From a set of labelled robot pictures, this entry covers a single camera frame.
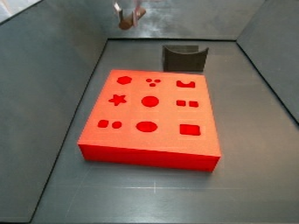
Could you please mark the brown oval cylinder peg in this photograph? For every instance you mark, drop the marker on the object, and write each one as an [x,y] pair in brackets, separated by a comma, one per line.
[128,22]

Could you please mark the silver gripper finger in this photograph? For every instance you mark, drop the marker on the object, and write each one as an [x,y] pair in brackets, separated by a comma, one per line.
[120,10]
[137,12]

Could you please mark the red foam shape-sorter block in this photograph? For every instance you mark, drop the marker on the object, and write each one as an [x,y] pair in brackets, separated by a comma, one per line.
[153,120]

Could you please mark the black curved cradle fixture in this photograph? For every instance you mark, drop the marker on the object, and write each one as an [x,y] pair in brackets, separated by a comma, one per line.
[185,58]

